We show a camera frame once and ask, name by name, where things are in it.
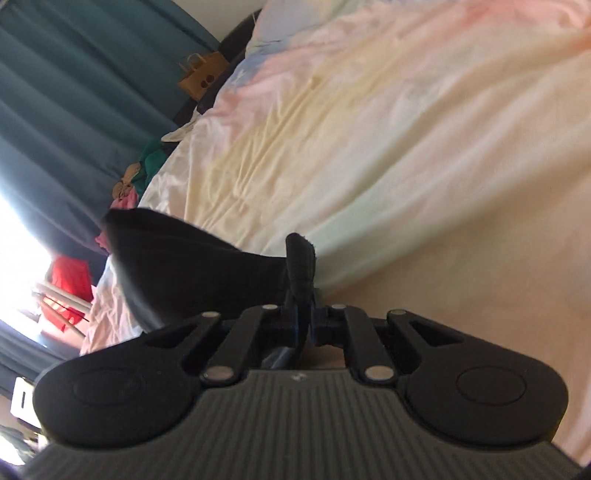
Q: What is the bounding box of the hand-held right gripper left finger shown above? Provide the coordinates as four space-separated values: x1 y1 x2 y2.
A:
147 304 307 387

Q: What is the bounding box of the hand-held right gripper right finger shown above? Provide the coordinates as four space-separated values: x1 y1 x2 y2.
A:
308 304 466 387

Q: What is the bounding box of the black garment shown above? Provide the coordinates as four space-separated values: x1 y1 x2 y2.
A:
100 209 318 333

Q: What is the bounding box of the pastel tie-dye bed sheet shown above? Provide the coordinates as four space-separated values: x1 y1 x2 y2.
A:
82 0 591 467

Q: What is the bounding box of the pink garment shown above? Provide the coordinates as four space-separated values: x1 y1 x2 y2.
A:
95 188 139 254

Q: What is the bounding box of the green garment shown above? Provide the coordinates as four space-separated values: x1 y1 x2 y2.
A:
137 138 172 195

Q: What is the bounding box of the red garment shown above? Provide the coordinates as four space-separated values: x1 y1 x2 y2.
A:
46 255 97 332

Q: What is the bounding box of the white drying rack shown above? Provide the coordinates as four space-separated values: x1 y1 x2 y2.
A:
31 281 95 340

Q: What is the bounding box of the brown paper bag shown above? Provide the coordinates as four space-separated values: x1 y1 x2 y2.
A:
178 52 230 100

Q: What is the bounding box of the pastel pillow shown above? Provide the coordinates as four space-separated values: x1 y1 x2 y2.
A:
245 0 352 61

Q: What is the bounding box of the teal curtain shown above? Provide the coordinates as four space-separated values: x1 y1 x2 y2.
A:
0 0 221 259

